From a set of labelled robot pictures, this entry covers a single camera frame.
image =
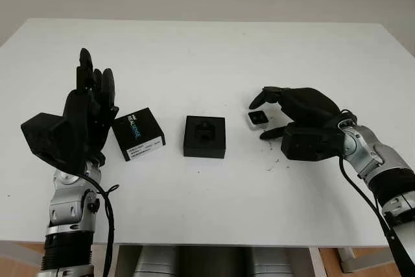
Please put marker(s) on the black RealSense box lid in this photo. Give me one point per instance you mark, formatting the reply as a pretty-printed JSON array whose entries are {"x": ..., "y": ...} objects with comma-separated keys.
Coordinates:
[{"x": 136, "y": 127}]

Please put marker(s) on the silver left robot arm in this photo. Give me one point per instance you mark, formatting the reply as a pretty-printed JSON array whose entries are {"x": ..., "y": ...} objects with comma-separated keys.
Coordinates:
[{"x": 68, "y": 205}]

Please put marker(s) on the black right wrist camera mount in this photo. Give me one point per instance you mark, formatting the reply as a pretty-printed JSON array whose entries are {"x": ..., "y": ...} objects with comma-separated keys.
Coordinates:
[{"x": 304, "y": 144}]

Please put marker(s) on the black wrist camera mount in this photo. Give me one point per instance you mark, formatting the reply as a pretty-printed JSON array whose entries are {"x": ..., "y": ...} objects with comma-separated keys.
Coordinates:
[
  {"x": 304, "y": 144},
  {"x": 45, "y": 134}
]

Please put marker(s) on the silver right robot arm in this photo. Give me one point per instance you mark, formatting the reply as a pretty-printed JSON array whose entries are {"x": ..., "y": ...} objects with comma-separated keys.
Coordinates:
[{"x": 366, "y": 150}]

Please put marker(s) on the black box base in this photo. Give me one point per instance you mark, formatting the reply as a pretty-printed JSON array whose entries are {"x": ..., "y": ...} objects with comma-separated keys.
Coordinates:
[{"x": 191, "y": 149}]

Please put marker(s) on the white metal table leg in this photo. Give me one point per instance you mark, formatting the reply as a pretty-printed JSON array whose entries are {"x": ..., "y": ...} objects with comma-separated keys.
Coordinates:
[{"x": 347, "y": 260}]

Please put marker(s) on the grey robot torso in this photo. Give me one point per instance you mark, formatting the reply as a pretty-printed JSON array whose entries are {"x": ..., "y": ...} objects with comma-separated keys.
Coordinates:
[{"x": 210, "y": 262}]

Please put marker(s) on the small silver depth camera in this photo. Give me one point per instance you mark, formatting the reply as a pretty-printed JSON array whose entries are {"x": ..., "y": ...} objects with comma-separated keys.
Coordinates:
[{"x": 257, "y": 118}]

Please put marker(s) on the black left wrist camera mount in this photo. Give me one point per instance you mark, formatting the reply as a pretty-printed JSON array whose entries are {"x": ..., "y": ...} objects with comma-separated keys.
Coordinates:
[{"x": 45, "y": 134}]

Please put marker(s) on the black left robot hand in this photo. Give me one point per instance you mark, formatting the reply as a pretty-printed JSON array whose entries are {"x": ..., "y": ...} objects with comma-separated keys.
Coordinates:
[{"x": 87, "y": 108}]

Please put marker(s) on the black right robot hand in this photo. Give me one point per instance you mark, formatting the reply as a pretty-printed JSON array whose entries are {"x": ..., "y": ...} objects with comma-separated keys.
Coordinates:
[{"x": 308, "y": 105}]

